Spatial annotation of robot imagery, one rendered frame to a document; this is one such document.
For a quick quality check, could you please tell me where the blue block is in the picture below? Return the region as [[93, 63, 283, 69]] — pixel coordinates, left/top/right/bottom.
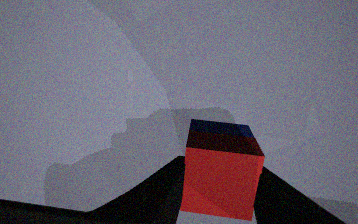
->
[[189, 119, 254, 138]]

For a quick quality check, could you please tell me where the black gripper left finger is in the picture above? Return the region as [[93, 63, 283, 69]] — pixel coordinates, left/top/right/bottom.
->
[[0, 156, 185, 224]]

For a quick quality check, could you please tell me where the red block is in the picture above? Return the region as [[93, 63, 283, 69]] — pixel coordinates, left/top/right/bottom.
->
[[180, 130, 265, 221]]

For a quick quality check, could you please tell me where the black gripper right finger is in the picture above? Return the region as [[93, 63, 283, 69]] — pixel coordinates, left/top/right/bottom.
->
[[254, 166, 346, 224]]

